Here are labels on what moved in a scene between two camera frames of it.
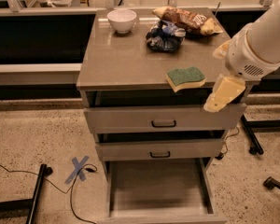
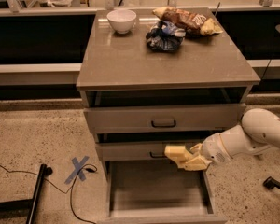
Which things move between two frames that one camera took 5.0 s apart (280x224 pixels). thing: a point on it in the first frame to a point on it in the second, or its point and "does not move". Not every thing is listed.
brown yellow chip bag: (193, 23) does not move
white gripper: (242, 59) to (213, 148)
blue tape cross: (77, 170) does not move
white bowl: (121, 21) does not move
